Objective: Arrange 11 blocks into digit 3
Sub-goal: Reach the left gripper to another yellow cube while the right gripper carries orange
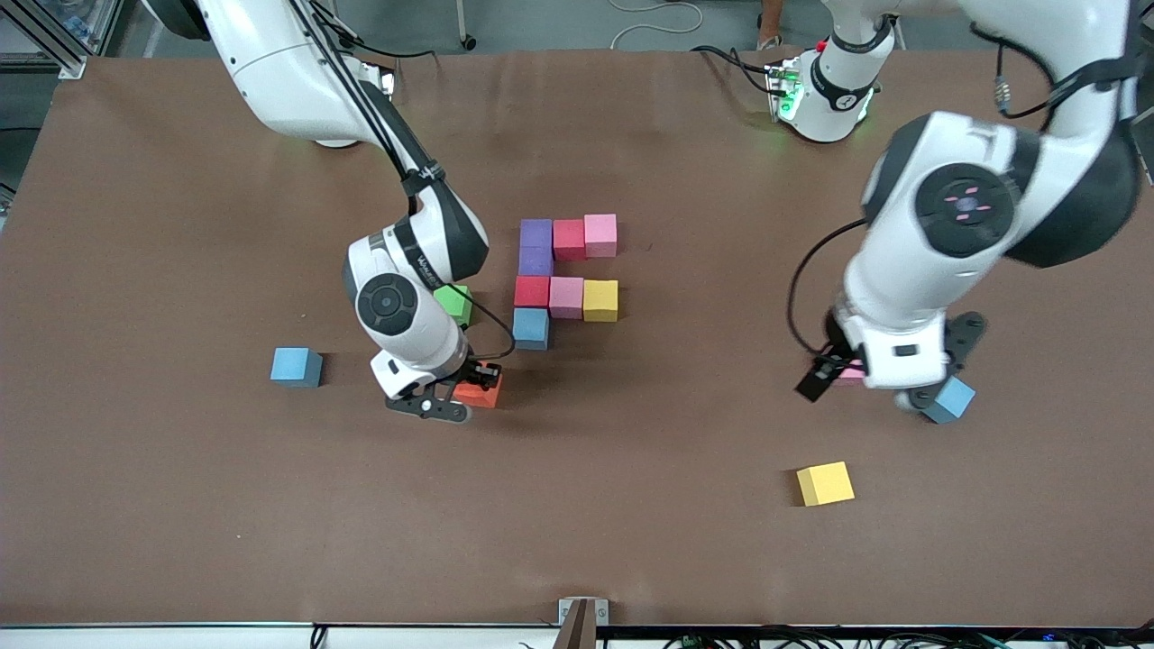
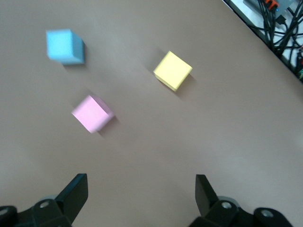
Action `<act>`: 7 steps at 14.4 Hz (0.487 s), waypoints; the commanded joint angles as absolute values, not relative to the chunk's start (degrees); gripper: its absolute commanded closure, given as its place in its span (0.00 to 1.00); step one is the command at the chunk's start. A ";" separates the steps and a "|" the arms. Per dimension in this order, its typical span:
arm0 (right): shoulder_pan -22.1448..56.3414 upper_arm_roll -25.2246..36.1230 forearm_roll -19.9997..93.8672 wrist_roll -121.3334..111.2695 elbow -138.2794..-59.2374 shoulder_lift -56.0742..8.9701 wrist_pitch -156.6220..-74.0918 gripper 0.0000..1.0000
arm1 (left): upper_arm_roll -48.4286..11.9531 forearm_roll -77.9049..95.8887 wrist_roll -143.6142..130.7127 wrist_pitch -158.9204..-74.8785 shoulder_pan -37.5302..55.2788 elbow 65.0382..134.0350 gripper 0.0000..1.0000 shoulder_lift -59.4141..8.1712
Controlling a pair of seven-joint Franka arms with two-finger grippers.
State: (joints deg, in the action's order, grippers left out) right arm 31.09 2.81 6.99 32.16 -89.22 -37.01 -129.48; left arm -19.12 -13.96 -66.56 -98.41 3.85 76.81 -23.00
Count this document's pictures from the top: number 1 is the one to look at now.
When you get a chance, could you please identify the orange foam cube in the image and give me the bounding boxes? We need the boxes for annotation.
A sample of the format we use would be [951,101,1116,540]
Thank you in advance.
[451,371,504,409]

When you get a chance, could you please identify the blue foam cube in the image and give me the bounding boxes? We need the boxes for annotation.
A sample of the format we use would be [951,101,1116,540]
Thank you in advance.
[270,347,324,388]
[920,377,976,425]
[512,307,550,351]

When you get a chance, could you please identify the yellow foam cube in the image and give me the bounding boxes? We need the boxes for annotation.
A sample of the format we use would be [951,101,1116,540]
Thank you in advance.
[583,279,620,323]
[796,462,856,507]

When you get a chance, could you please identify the green foam cube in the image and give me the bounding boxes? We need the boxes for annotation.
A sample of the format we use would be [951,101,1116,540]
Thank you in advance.
[435,284,474,327]

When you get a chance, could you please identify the brown table cover sheet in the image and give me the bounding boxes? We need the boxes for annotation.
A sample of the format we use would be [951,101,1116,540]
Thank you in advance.
[0,47,1154,629]

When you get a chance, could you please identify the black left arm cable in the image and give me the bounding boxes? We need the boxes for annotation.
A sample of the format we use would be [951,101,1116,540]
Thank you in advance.
[787,23,1137,354]

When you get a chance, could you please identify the grey metal camera bracket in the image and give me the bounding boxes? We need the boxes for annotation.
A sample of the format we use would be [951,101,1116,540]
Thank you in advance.
[558,598,609,649]

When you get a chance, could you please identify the black base cable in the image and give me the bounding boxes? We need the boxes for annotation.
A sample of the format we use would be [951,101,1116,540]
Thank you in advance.
[690,43,778,96]
[343,32,438,59]

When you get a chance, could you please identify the white floor cable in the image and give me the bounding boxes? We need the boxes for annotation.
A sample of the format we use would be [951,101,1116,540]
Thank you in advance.
[609,0,704,51]

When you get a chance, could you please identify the aluminium frame profile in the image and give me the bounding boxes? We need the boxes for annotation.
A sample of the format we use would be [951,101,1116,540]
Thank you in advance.
[0,0,87,80]

